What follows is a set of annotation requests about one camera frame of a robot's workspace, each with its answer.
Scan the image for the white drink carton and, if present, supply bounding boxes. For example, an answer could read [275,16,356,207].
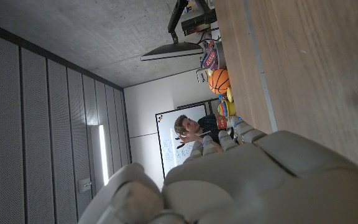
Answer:
[196,67,213,84]

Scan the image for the red soup can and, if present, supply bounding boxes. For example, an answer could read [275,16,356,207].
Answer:
[216,114,233,130]

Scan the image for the whiteboard with black frame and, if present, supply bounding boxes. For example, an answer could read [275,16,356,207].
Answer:
[155,103,208,180]

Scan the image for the colourful stacked cups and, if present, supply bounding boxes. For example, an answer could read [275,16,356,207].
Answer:
[218,99,237,118]

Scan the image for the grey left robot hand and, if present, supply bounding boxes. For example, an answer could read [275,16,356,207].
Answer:
[78,115,358,224]

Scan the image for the red snack bag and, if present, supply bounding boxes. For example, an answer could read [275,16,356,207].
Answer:
[201,42,220,71]

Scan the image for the vertical wall light strip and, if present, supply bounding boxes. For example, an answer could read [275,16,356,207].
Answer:
[98,124,110,187]

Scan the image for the person in dark polo shirt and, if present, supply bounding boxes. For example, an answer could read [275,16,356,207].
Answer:
[174,113,223,147]

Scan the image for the orange basketball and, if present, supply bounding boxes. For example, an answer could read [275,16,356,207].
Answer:
[208,68,231,95]

